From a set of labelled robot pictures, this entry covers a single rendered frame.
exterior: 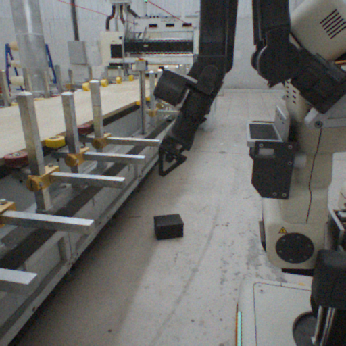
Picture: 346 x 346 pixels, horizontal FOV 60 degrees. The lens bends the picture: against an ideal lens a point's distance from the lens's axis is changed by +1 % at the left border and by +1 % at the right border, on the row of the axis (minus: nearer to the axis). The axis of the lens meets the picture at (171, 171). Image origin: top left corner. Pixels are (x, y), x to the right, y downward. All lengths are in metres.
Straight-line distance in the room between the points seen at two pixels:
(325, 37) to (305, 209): 0.43
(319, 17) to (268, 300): 1.08
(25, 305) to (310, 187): 1.33
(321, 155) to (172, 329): 1.12
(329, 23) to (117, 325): 1.50
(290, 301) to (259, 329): 0.22
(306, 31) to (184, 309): 1.40
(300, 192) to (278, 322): 0.63
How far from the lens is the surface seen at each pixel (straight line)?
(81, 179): 1.12
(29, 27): 6.48
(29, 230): 1.13
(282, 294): 1.49
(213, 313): 1.74
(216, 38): 0.66
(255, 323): 1.35
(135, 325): 1.69
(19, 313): 1.65
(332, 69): 0.68
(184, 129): 0.69
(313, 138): 0.87
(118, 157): 1.31
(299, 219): 0.92
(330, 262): 0.91
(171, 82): 0.69
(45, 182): 1.16
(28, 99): 1.09
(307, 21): 0.81
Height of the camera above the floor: 1.25
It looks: 21 degrees down
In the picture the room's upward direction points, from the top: straight up
